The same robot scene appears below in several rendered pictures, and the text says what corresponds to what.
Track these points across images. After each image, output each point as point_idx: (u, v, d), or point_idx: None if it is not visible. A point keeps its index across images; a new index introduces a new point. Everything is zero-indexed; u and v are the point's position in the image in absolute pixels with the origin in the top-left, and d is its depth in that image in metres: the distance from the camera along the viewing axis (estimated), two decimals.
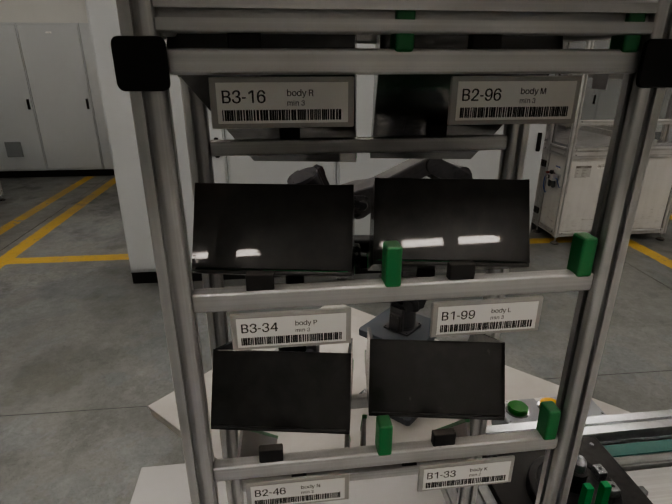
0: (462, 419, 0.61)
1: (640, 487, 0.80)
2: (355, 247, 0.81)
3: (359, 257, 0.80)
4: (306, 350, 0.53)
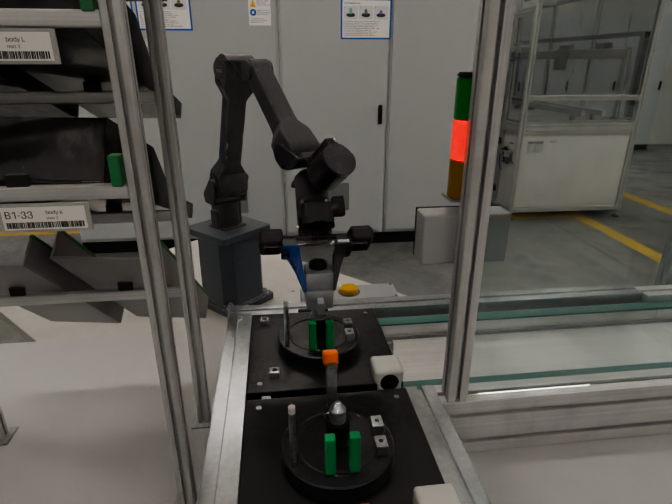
0: None
1: (388, 340, 0.86)
2: (347, 241, 0.79)
3: (351, 250, 0.80)
4: None
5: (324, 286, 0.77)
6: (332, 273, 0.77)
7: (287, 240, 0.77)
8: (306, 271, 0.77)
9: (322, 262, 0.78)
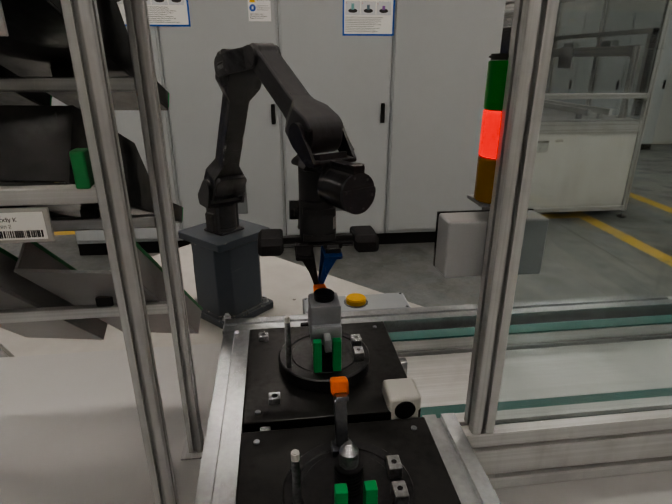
0: None
1: (401, 359, 0.77)
2: None
3: (296, 253, 0.77)
4: None
5: (331, 320, 0.69)
6: (340, 306, 0.69)
7: None
8: (311, 303, 0.69)
9: (328, 293, 0.70)
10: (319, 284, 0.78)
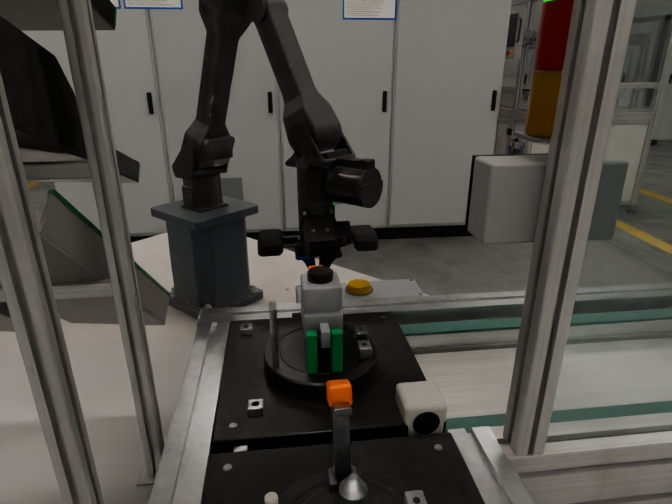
0: (59, 198, 0.42)
1: None
2: None
3: (339, 252, 0.77)
4: None
5: (329, 306, 0.54)
6: (341, 288, 0.53)
7: (302, 249, 0.74)
8: (303, 285, 0.54)
9: (325, 272, 0.55)
10: (316, 266, 0.61)
